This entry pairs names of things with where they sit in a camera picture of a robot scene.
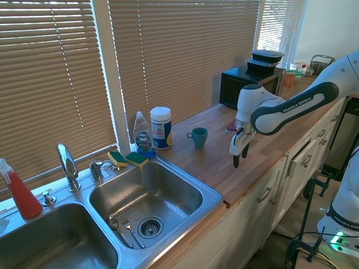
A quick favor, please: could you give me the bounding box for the metal spoon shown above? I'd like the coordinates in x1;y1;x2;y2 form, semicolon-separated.
108;215;135;249

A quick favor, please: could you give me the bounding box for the purple wrist camera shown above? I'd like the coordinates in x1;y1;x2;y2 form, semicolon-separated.
225;123;239;137

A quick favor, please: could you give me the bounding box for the metal fork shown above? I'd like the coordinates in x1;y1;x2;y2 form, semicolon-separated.
122;218;146;249

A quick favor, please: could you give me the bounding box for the narrow pale window blind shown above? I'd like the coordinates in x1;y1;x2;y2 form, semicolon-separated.
256;0;308;69

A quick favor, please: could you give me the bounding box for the clear Dawn dish soap bottle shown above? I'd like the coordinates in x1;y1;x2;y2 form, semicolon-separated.
132;111;156;159

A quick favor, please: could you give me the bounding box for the red spray bottle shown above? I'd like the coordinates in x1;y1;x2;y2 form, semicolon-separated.
0;158;43;220

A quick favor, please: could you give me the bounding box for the small chrome sink knob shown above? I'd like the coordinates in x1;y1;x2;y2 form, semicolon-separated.
42;191;57;207

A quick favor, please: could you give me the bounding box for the chrome sink faucet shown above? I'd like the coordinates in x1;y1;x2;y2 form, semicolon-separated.
55;143;82;192

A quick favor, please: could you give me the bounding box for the metal sink drain strainer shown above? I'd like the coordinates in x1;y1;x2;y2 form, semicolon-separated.
136;216;164;239

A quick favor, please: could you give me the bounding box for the white kitchen cabinet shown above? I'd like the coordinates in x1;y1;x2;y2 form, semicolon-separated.
148;98;347;269

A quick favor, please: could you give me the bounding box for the teal ceramic mug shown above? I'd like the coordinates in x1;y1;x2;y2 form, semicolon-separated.
186;127;209;150

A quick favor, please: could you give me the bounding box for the stainless steel double sink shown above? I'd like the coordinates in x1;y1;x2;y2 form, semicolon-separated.
0;152;224;269

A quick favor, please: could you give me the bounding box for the yellow green sponge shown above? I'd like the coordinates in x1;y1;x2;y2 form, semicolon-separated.
107;150;128;168
125;152;149;168

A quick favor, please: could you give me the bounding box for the white window frame post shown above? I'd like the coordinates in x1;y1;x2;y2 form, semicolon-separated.
91;0;132;154

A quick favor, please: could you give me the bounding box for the black microwave oven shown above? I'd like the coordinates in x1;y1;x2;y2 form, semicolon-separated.
219;66;286;110

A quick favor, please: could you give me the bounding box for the wide tan window blind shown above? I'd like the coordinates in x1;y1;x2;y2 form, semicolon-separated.
0;0;118;201

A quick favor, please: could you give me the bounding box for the clear container green lid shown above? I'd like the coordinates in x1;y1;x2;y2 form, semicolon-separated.
290;61;308;78

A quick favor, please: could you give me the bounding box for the wire cutlery caddy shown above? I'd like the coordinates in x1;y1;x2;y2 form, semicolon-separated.
309;54;336;77

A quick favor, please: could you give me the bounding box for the white wipes canister yellow label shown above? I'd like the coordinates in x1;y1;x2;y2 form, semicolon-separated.
149;106;173;150

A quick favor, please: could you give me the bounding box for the black bar clamp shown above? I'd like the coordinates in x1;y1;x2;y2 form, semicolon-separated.
285;226;326;266
297;173;334;239

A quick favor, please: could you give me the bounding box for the black food container clear lid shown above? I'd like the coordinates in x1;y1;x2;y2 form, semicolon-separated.
246;58;278;76
251;49;284;64

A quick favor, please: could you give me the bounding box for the orange plastic container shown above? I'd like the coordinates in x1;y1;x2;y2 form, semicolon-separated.
283;72;297;87

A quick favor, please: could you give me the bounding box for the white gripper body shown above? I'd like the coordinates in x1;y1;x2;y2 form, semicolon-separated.
229;119;257;157

